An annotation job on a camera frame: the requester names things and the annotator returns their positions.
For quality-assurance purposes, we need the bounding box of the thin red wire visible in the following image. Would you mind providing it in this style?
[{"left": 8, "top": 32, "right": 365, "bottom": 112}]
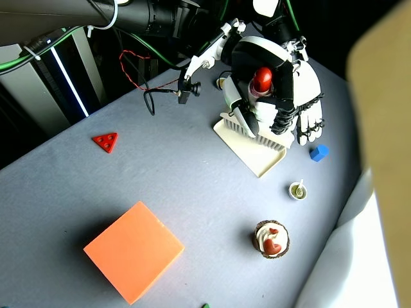
[{"left": 119, "top": 49, "right": 184, "bottom": 92}]

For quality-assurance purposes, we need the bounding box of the cream hand broom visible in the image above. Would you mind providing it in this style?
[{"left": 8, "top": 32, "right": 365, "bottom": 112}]
[{"left": 219, "top": 66, "right": 295, "bottom": 152}]

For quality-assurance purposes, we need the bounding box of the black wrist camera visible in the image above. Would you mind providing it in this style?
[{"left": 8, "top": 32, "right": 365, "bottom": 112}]
[{"left": 177, "top": 80, "right": 202, "bottom": 105}]

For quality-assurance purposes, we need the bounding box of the black cable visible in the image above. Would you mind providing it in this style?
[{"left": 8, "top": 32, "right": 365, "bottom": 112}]
[{"left": 143, "top": 47, "right": 180, "bottom": 116}]

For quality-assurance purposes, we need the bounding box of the grey table cloth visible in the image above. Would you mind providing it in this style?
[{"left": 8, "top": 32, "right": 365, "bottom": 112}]
[{"left": 0, "top": 24, "right": 375, "bottom": 308}]

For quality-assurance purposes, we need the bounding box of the blurred tan panel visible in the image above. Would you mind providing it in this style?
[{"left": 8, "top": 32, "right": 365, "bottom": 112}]
[{"left": 345, "top": 0, "right": 411, "bottom": 308}]

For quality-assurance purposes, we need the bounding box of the small bowl of green food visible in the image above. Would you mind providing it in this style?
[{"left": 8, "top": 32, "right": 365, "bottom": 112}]
[{"left": 288, "top": 178, "right": 308, "bottom": 200}]

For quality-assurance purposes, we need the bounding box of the cream plastic dustpan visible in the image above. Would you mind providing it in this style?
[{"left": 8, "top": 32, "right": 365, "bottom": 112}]
[{"left": 213, "top": 118, "right": 288, "bottom": 179}]

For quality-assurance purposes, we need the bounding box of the blue block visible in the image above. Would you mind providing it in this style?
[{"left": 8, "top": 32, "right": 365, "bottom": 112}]
[{"left": 309, "top": 144, "right": 330, "bottom": 162}]

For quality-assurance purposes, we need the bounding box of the toy cupcake with red hearts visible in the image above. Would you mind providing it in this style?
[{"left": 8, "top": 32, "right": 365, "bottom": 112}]
[{"left": 252, "top": 219, "right": 291, "bottom": 260}]

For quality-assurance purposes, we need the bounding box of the red triangle block with holes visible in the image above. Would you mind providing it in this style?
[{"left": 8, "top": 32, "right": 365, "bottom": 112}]
[{"left": 91, "top": 132, "right": 119, "bottom": 154}]

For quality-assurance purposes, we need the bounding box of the orange box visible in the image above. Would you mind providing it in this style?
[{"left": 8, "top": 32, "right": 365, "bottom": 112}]
[{"left": 83, "top": 201, "right": 186, "bottom": 305}]

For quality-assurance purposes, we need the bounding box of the green cable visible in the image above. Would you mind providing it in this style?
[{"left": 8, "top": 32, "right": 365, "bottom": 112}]
[
  {"left": 284, "top": 0, "right": 300, "bottom": 32},
  {"left": 0, "top": 25, "right": 193, "bottom": 72}
]

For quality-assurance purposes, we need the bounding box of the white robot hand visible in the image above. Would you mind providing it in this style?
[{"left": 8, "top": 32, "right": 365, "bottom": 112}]
[
  {"left": 290, "top": 60, "right": 326, "bottom": 147},
  {"left": 219, "top": 35, "right": 298, "bottom": 139}
]

